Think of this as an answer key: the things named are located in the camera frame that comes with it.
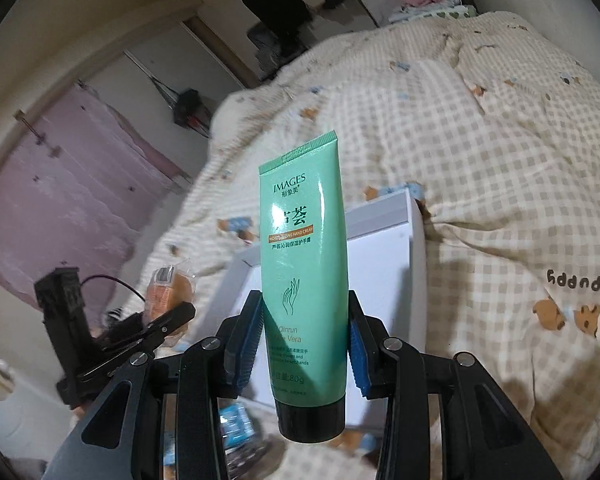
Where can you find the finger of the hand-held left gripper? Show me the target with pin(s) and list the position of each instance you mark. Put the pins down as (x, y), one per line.
(125, 329)
(165, 325)

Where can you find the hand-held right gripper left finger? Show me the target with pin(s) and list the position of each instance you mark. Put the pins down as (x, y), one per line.
(240, 345)

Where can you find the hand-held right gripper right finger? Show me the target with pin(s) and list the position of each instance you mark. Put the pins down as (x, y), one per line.
(360, 355)

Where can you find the orange pastry packet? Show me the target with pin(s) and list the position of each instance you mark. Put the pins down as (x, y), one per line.
(167, 287)

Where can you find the white cardboard box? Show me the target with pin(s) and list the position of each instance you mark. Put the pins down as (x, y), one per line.
(380, 285)

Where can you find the blue snack packet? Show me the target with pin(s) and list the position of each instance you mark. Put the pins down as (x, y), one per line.
(235, 422)

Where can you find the green hand cream tube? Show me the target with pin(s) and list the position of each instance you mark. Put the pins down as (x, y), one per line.
(300, 260)

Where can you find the pink curtain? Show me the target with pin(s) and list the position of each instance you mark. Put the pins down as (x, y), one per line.
(55, 200)

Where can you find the black hanging bag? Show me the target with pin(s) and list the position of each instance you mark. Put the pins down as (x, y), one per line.
(190, 110)

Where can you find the checked beige blanket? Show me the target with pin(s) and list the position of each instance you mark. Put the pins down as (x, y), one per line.
(480, 160)

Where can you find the patterned white cloth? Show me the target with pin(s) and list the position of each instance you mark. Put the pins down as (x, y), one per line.
(445, 10)

